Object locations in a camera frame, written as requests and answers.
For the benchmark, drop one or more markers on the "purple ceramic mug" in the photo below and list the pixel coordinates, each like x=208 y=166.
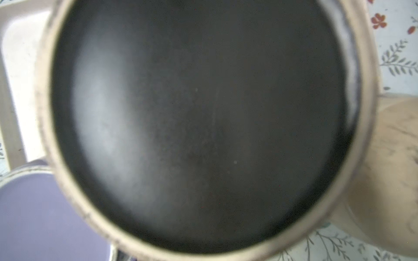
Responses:
x=38 y=223

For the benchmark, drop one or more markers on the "beige plastic tray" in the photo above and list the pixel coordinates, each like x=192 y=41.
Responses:
x=22 y=25

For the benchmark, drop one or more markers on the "black floral mug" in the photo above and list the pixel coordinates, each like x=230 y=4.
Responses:
x=206 y=130

